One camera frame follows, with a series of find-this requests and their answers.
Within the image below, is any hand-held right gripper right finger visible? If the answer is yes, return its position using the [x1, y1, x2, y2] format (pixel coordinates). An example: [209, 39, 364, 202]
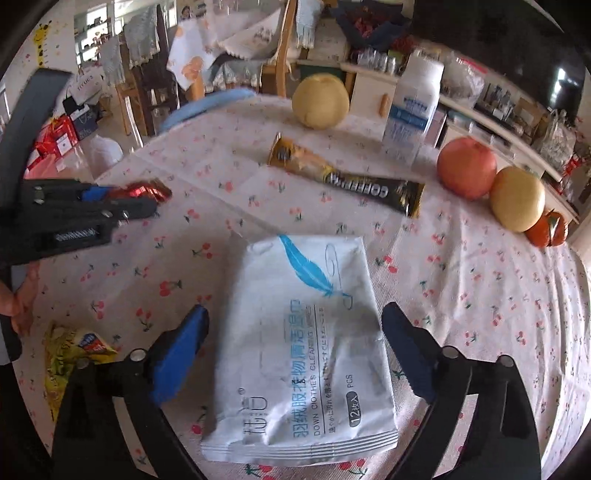
[381, 302, 542, 480]

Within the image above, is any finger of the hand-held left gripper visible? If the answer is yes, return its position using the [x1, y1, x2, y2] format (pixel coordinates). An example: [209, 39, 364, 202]
[21, 180, 123, 205]
[28, 196, 158, 232]

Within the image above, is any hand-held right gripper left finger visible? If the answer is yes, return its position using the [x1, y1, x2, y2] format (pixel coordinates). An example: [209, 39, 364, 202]
[51, 304, 211, 480]

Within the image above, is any shiny red foil wrapper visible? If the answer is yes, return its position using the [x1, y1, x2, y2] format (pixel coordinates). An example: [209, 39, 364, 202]
[113, 180, 172, 204]

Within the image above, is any white wet wipes packet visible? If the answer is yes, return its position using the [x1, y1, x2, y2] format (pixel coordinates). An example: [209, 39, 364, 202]
[200, 233, 400, 467]

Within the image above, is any person's left hand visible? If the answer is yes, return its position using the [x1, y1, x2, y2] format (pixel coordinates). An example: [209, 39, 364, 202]
[0, 263, 42, 335]

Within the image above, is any red gift box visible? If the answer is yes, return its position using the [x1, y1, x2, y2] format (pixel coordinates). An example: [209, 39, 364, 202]
[25, 115, 77, 174]

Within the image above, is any cherry print tablecloth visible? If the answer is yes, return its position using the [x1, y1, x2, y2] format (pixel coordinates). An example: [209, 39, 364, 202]
[11, 95, 591, 480]

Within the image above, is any yellow snack packet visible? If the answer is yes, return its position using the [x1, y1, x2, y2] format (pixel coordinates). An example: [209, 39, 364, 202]
[44, 322, 120, 418]

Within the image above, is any dark wooden chair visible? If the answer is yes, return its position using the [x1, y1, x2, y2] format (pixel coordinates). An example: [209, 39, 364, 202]
[117, 4, 185, 139]

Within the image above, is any grey lace chair cover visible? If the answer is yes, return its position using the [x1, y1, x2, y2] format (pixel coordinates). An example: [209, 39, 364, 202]
[122, 7, 162, 70]

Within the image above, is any white orange-print cloth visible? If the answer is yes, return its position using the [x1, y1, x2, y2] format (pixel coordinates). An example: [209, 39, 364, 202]
[166, 18, 222, 90]

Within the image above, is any black coffee stick packet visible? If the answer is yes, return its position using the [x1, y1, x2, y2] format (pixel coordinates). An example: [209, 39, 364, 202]
[267, 131, 426, 219]

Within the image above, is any yellow pear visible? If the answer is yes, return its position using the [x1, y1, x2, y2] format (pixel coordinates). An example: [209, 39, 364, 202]
[292, 73, 351, 130]
[489, 166, 546, 233]

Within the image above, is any red apple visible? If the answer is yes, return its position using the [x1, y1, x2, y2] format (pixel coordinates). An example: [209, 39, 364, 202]
[436, 137, 498, 201]

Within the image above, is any light wooden chair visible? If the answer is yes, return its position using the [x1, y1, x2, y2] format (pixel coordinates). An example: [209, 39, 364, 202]
[259, 0, 324, 97]

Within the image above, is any white storage box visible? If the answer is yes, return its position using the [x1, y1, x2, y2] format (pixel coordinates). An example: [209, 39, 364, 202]
[422, 108, 448, 148]

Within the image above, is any white plastic bottle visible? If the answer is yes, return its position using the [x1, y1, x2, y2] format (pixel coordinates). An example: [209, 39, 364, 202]
[382, 54, 445, 162]

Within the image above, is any clear plastic bag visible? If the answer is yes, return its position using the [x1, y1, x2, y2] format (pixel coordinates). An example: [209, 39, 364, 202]
[441, 53, 485, 109]

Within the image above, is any dark wrapped flower bouquet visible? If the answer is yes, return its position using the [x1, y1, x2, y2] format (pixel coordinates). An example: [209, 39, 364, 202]
[335, 0, 414, 51]

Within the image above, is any black television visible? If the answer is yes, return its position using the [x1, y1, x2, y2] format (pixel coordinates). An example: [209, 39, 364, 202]
[411, 0, 589, 121]

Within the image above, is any giraffe height wall sticker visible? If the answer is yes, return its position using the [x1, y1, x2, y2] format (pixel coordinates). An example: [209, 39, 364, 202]
[32, 25, 51, 68]

